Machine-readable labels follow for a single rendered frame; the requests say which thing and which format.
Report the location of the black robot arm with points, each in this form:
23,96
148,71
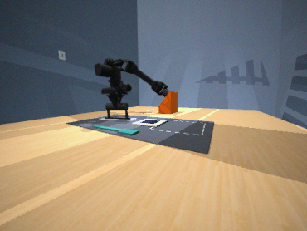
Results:
112,68

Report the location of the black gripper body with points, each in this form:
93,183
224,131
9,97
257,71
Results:
113,87

